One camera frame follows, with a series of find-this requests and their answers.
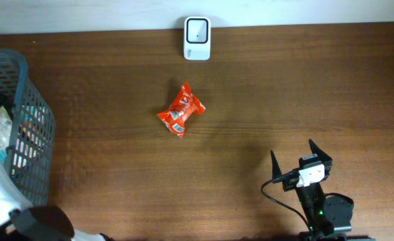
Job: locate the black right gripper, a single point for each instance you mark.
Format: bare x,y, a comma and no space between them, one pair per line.
326,163

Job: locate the orange snack packet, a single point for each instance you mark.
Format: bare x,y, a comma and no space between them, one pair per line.
184,105

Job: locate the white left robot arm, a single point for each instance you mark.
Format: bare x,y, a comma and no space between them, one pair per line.
21,220

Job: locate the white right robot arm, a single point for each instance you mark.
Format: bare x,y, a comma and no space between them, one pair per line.
327,216

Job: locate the white barcode scanner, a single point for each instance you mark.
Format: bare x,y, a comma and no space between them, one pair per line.
197,38

